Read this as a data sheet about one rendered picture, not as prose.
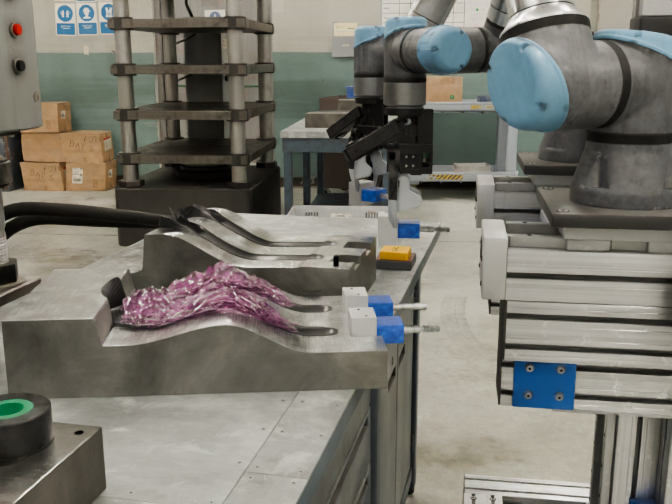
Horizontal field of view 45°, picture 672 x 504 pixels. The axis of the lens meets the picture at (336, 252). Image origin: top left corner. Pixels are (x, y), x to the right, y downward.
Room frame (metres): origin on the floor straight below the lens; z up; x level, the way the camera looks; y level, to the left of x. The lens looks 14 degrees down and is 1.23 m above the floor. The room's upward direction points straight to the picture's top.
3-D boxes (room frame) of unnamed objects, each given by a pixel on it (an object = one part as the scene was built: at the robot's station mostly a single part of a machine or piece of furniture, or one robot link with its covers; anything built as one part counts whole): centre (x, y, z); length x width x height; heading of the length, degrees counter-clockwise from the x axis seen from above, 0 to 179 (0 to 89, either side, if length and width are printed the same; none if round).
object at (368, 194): (1.82, -0.10, 0.93); 0.13 x 0.05 x 0.05; 49
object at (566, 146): (1.62, -0.48, 1.09); 0.15 x 0.15 x 0.10
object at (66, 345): (1.13, 0.19, 0.86); 0.50 x 0.26 x 0.11; 94
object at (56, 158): (7.80, 2.59, 0.42); 0.86 x 0.33 x 0.83; 85
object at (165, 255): (1.50, 0.19, 0.87); 0.50 x 0.26 x 0.14; 77
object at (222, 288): (1.13, 0.19, 0.90); 0.26 x 0.18 x 0.08; 94
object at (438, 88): (7.31, -0.90, 0.94); 0.41 x 0.33 x 0.29; 92
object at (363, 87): (1.84, -0.08, 1.17); 0.08 x 0.08 x 0.05
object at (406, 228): (1.44, -0.14, 0.93); 0.13 x 0.05 x 0.05; 85
